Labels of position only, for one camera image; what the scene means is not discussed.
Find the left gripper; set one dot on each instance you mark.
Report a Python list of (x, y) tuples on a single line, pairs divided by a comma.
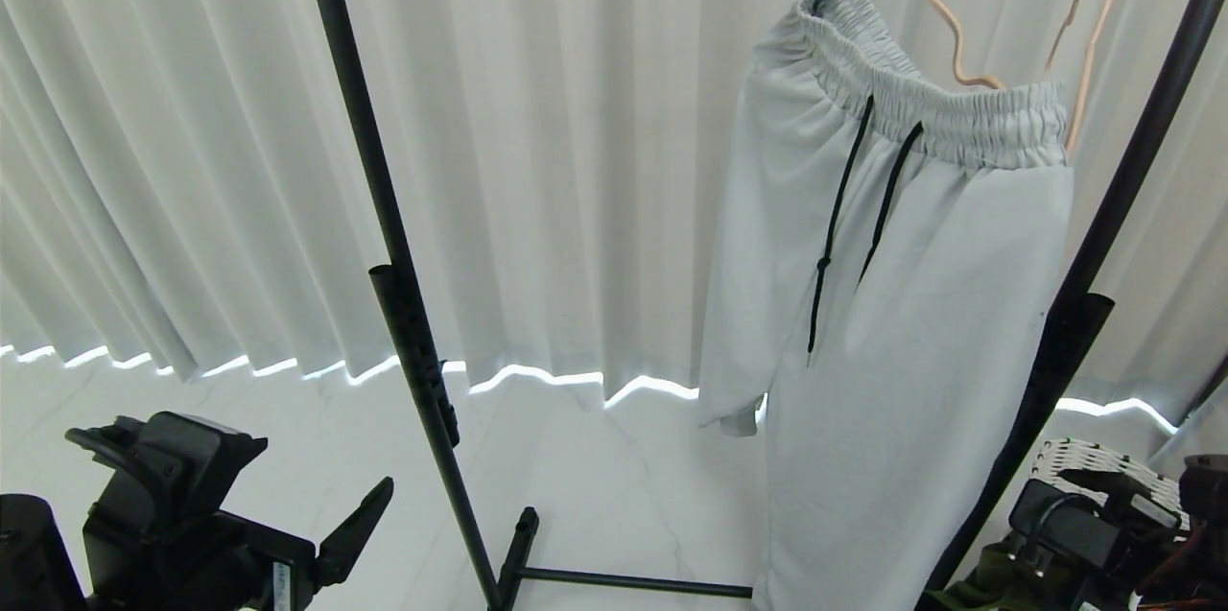
[(211, 573)]

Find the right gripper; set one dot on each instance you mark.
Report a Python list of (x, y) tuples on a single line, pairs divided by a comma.
[(1122, 501)]

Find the green garment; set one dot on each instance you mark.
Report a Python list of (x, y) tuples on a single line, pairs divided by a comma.
[(988, 582)]

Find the pale grey shorts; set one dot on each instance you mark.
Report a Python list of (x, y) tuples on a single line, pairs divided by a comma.
[(911, 352)]

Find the pink clothes hanger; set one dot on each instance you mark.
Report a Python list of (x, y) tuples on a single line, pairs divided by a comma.
[(931, 2), (1089, 55)]

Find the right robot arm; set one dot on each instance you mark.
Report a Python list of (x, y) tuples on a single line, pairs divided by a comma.
[(1204, 534)]

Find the white laundry basket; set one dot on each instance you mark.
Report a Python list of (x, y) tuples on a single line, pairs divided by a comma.
[(1103, 458)]

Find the black clothes rack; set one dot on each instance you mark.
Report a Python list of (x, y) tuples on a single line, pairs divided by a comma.
[(408, 304)]

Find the white curtain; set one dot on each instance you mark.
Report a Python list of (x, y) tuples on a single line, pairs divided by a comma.
[(576, 160)]

